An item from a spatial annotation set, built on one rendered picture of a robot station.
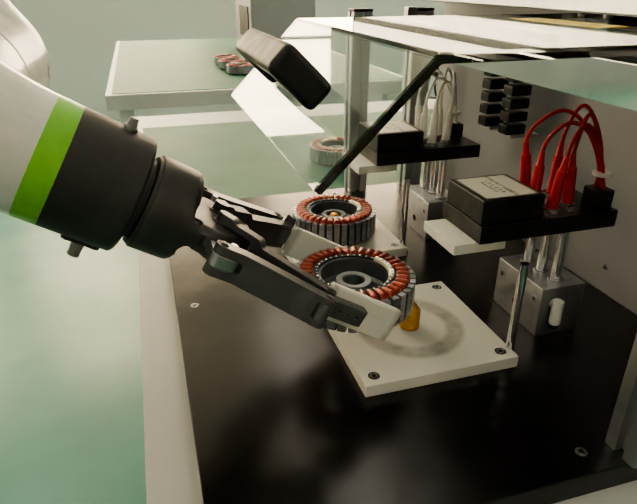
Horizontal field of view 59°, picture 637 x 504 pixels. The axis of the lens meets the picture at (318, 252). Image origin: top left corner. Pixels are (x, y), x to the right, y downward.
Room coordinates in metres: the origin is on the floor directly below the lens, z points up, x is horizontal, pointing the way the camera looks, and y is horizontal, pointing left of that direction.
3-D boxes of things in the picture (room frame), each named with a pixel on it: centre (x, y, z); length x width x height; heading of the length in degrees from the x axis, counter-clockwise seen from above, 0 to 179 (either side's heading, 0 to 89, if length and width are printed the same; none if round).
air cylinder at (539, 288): (0.51, -0.23, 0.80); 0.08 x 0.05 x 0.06; 17
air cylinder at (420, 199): (0.75, -0.16, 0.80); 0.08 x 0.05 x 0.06; 17
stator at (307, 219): (0.71, -0.02, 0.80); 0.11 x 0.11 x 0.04
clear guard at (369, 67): (0.40, -0.12, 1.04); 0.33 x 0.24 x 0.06; 107
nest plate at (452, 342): (0.47, -0.09, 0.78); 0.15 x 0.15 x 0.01; 17
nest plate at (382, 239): (0.71, -0.02, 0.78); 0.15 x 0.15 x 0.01; 17
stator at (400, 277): (0.46, -0.03, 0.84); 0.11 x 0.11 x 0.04
